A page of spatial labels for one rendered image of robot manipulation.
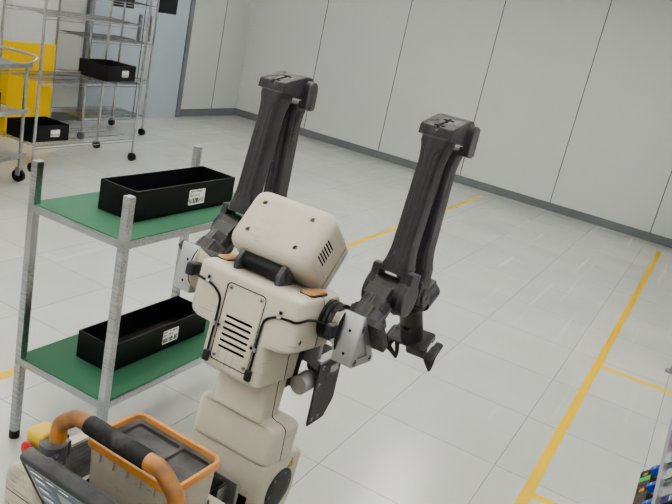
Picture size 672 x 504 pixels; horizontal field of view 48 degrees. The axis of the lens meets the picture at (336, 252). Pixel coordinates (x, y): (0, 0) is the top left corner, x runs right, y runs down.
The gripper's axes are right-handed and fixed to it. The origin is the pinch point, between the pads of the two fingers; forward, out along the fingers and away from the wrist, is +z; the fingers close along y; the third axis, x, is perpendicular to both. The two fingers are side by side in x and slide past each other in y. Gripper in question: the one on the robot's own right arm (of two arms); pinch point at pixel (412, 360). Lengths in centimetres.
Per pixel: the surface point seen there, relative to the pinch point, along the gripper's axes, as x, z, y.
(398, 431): -73, 146, 52
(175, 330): -23, 70, 126
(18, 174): -148, 158, 439
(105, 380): 22, 46, 109
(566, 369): -211, 218, 15
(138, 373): 5, 64, 117
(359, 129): -632, 376, 443
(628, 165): -669, 358, 95
